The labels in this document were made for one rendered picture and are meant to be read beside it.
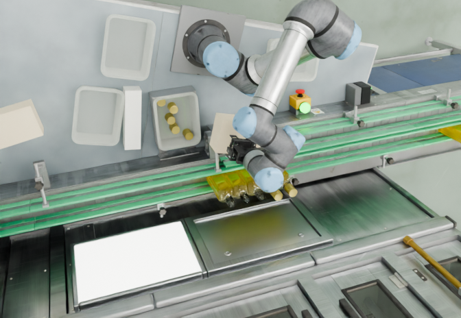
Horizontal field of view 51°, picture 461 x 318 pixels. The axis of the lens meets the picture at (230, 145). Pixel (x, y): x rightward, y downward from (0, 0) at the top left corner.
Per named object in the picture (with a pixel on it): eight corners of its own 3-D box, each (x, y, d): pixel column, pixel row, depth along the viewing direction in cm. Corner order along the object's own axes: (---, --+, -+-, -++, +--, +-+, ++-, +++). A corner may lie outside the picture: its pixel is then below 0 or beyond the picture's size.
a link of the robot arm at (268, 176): (291, 175, 140) (274, 199, 141) (276, 160, 149) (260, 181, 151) (272, 164, 136) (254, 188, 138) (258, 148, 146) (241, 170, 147)
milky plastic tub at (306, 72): (263, 33, 197) (272, 38, 190) (313, 35, 204) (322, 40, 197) (258, 75, 204) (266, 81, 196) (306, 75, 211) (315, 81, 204)
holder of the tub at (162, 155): (156, 154, 202) (160, 162, 195) (148, 91, 190) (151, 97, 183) (196, 147, 207) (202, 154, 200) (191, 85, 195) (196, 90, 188)
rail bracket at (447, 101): (431, 99, 221) (452, 109, 209) (433, 84, 218) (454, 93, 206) (438, 98, 222) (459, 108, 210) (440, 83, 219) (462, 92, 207)
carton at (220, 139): (215, 112, 170) (222, 120, 163) (257, 116, 176) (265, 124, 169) (209, 144, 174) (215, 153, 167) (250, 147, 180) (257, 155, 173)
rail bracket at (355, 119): (340, 116, 209) (357, 128, 197) (341, 100, 205) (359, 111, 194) (348, 115, 210) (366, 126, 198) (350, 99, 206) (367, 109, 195)
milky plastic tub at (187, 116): (155, 143, 199) (159, 152, 192) (148, 91, 190) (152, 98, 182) (196, 136, 204) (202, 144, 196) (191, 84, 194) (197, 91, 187)
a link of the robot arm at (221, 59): (210, 28, 175) (221, 38, 164) (238, 49, 182) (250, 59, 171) (191, 55, 178) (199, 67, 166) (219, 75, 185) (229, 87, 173)
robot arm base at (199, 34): (192, 20, 182) (198, 27, 174) (229, 28, 188) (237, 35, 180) (183, 59, 188) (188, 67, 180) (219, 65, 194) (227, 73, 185)
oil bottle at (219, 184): (205, 179, 199) (221, 205, 181) (204, 167, 197) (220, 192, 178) (218, 177, 201) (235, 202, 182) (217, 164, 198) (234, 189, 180)
